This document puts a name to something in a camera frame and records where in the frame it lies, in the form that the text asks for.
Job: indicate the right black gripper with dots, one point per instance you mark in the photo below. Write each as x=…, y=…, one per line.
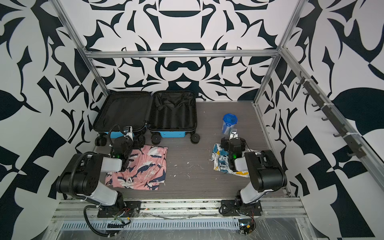
x=233, y=142

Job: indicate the white blue yellow patterned shirt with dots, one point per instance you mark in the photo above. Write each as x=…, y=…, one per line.
x=220, y=157

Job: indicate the clear cup with blue lid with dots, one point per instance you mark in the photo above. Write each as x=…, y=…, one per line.
x=229, y=122

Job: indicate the pink patterned shirt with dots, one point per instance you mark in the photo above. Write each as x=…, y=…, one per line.
x=146, y=170

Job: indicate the blue hard-shell suitcase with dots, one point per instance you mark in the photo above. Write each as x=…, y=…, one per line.
x=166, y=114

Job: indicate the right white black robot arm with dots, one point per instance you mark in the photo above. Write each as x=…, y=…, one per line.
x=265, y=172

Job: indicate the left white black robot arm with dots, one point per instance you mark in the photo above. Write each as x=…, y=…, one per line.
x=81, y=180

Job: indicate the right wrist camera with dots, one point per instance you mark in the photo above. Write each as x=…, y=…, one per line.
x=234, y=134

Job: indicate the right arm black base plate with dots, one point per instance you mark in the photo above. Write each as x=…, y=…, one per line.
x=229, y=208

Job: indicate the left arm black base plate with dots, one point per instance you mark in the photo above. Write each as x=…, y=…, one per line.
x=127, y=209

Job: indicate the white slotted cable duct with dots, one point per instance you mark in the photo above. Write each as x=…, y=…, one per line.
x=178, y=224

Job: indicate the black wall hook rack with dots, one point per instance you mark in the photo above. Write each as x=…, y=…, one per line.
x=333, y=115

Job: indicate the aluminium frame rails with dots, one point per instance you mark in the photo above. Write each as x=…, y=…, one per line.
x=371, y=161

